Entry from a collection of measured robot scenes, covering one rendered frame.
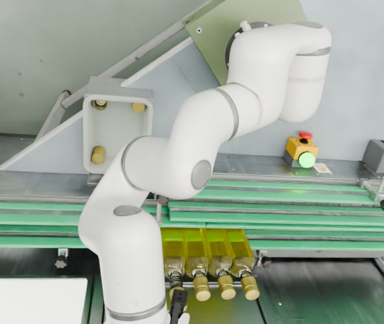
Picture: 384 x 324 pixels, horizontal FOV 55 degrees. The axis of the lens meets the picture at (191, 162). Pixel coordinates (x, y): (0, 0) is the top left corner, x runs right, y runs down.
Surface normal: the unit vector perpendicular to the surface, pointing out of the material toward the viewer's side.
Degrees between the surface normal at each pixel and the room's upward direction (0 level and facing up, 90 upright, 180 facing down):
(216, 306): 90
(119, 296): 29
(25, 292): 90
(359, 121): 0
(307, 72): 7
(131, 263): 19
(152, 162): 69
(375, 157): 90
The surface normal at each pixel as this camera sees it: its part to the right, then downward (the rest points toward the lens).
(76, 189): 0.13, -0.87
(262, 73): -0.06, 0.50
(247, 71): -0.47, 0.44
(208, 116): 0.51, -0.49
